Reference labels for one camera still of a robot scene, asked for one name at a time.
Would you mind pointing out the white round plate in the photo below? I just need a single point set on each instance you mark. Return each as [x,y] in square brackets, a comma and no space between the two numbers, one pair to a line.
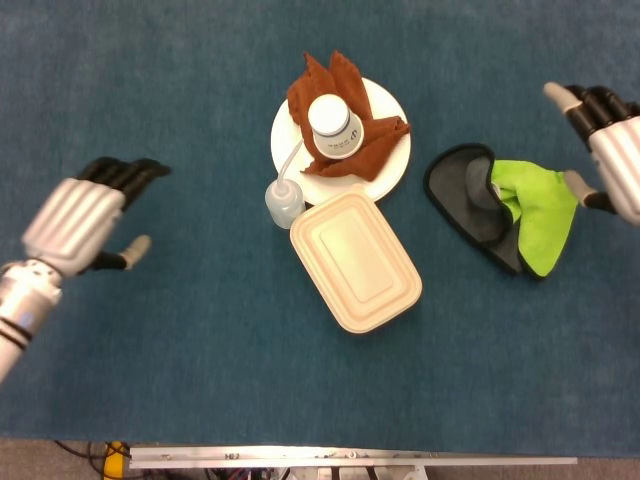
[390,170]

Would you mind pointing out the brown cloth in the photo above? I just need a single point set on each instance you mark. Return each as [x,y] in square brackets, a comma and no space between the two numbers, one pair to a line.
[350,90]

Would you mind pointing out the blue carpet table cover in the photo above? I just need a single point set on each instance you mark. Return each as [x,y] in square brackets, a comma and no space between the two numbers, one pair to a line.
[200,350]

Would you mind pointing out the aluminium rail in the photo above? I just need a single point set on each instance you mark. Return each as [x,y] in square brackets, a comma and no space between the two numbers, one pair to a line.
[350,456]

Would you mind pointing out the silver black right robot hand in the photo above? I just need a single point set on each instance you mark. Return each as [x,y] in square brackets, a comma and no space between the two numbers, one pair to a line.
[620,160]

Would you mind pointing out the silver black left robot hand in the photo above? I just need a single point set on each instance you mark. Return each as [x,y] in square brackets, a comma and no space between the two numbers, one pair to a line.
[75,220]

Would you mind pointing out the white paper cup blue band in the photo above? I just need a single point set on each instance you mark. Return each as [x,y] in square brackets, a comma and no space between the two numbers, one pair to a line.
[335,135]

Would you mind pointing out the beige lidded food container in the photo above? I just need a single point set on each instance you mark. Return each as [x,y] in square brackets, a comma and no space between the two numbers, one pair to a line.
[355,260]

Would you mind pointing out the translucent squeeze bottle bent spout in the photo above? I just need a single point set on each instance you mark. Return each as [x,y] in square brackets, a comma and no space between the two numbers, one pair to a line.
[284,205]

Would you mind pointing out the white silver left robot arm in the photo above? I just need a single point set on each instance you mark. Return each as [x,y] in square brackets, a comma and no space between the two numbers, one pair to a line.
[20,310]

